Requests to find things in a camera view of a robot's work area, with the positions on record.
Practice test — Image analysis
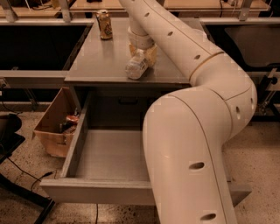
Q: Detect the black floor cable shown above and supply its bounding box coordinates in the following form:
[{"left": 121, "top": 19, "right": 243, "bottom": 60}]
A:
[{"left": 0, "top": 141, "right": 58, "bottom": 192}]

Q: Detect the left black drawer handle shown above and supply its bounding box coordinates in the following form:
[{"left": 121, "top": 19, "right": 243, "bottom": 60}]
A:
[{"left": 118, "top": 97, "right": 138, "bottom": 105}]

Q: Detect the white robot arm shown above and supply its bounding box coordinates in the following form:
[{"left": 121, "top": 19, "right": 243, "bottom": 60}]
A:
[{"left": 119, "top": 0, "right": 257, "bottom": 224}]

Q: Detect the black chair base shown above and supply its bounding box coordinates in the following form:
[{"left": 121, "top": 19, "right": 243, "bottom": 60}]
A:
[{"left": 0, "top": 114, "right": 55, "bottom": 224}]

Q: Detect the cardboard box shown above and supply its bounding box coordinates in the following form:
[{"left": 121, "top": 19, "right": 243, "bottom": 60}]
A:
[{"left": 33, "top": 87, "right": 80, "bottom": 158}]

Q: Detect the grey cabinet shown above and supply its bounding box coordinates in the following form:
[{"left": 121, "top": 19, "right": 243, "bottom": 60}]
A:
[{"left": 65, "top": 17, "right": 190, "bottom": 130}]

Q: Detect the open grey top drawer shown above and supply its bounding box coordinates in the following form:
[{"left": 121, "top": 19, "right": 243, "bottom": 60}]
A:
[{"left": 39, "top": 88, "right": 252, "bottom": 208}]

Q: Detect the red snack bag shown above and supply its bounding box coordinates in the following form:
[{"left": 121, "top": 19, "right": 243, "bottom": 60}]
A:
[{"left": 59, "top": 115, "right": 79, "bottom": 134}]

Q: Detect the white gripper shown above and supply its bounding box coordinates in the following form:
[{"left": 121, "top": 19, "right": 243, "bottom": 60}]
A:
[{"left": 128, "top": 26, "right": 157, "bottom": 67}]

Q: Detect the tan drink can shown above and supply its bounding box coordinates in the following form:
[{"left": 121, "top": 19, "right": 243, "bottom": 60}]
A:
[{"left": 96, "top": 10, "right": 113, "bottom": 40}]

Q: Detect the blue plastic bottle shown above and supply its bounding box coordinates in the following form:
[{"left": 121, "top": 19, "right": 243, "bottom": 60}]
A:
[{"left": 125, "top": 49, "right": 148, "bottom": 80}]

